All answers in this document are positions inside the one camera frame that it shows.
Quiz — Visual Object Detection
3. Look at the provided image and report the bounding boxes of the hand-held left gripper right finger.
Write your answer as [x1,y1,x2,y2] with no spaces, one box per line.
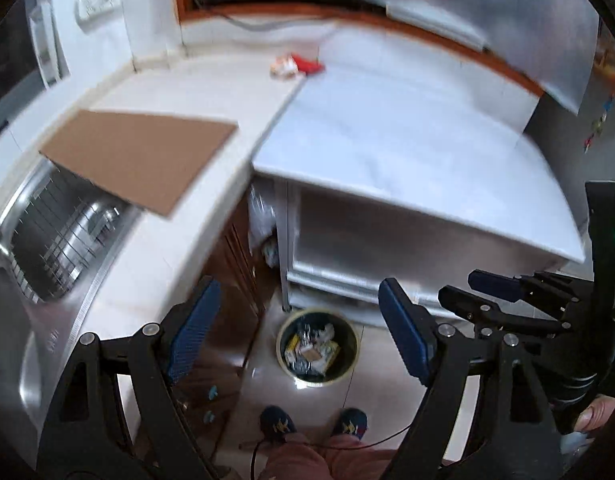
[377,277,563,480]

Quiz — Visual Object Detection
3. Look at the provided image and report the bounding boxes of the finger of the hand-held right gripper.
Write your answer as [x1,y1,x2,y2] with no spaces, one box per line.
[467,269,583,311]
[437,285,571,341]

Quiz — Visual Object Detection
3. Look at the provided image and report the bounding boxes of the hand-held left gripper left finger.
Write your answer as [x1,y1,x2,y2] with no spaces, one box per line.
[37,275,223,480]

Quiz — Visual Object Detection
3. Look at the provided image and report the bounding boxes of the round trash bin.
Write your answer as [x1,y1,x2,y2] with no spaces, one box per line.
[276,308,359,386]

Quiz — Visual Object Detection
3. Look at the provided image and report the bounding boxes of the person's right hand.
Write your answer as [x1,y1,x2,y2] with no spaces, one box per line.
[572,395,615,433]

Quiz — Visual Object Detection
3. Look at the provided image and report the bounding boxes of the brown wooden cabinet door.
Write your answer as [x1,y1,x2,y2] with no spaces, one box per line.
[177,200,268,441]

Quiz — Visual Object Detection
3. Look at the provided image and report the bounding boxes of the heap of discarded packaging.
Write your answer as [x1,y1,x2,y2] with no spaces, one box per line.
[284,322,343,376]

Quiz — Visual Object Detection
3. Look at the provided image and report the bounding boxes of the white storage cabinet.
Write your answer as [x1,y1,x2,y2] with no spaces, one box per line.
[274,180,583,321]

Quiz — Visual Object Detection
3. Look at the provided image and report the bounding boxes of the person's left shoe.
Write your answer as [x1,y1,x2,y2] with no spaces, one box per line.
[260,406,297,443]

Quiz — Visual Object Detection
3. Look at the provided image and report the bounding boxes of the clear plastic bag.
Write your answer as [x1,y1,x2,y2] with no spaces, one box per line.
[247,185,280,268]

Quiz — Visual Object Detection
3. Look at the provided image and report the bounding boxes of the stainless steel sink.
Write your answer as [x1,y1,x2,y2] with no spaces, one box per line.
[0,157,143,441]

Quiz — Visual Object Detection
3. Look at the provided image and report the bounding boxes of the person's pink trousers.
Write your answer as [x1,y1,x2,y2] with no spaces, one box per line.
[260,435,403,480]

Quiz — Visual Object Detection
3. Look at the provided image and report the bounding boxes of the brown cardboard sheet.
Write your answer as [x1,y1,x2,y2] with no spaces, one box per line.
[38,110,239,220]

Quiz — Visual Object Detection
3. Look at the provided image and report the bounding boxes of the wooden shelf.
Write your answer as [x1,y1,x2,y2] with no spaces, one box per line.
[592,40,615,91]

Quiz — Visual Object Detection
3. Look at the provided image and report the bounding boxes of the white cup orange rim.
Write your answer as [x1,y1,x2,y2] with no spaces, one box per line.
[270,55,298,80]

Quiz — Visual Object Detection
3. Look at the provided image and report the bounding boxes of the translucent plastic sheet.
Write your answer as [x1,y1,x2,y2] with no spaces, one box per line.
[267,0,601,113]

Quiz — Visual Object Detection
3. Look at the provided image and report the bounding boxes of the red sauce packet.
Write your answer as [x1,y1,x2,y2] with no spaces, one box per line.
[292,53,325,77]

